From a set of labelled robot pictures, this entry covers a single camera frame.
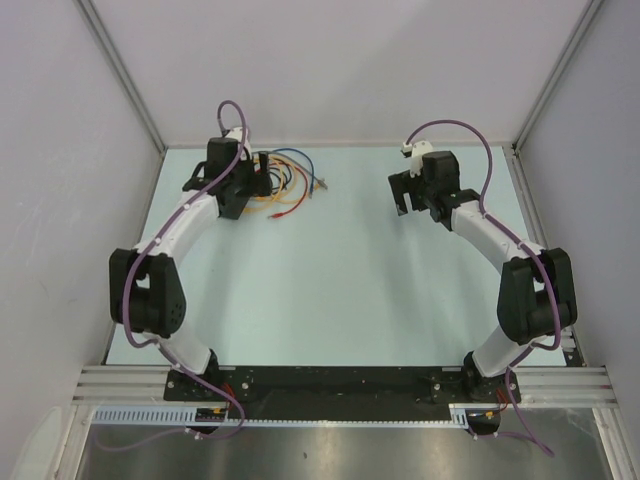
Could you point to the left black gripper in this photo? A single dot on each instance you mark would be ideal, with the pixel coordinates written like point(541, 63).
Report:
point(246, 191)

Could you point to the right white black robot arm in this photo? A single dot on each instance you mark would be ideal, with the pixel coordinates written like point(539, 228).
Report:
point(536, 298)

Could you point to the aluminium frame rail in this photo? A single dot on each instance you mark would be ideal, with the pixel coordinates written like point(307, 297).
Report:
point(534, 386)

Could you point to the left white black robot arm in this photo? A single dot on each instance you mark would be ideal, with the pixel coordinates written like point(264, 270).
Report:
point(146, 294)

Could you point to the black network switch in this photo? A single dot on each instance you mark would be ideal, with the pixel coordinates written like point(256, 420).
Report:
point(262, 183)

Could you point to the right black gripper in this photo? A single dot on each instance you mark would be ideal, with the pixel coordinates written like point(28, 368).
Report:
point(403, 183)

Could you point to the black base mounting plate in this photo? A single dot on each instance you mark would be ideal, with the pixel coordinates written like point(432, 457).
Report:
point(362, 394)

